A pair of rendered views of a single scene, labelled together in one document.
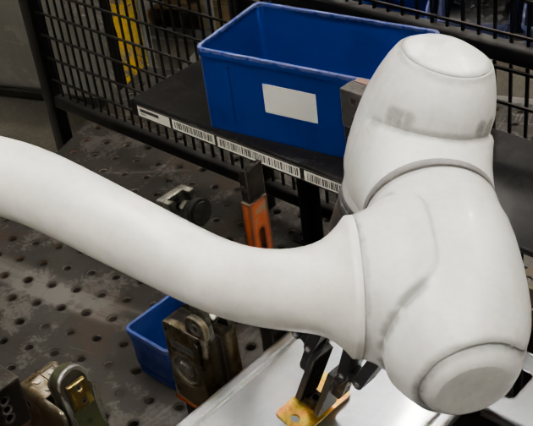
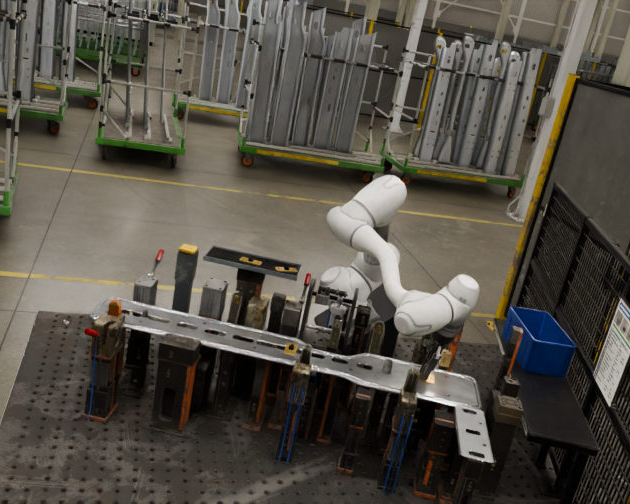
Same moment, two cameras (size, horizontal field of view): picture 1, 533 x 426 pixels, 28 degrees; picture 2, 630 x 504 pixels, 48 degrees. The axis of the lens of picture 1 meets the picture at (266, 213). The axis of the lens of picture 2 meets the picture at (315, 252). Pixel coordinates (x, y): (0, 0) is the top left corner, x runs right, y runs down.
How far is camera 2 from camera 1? 1.70 m
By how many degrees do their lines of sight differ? 44
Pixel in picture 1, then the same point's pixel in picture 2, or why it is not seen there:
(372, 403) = (435, 388)
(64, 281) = not seen: hidden behind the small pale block
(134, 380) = not seen: hidden behind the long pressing
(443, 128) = (452, 292)
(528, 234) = (527, 401)
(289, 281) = (397, 292)
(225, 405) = (407, 365)
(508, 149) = (564, 393)
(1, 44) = not seen: hidden behind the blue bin
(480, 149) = (457, 302)
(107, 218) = (387, 267)
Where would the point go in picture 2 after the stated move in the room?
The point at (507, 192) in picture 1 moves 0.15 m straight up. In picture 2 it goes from (542, 395) to (555, 357)
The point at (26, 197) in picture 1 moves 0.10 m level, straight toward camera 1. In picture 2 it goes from (382, 258) to (366, 263)
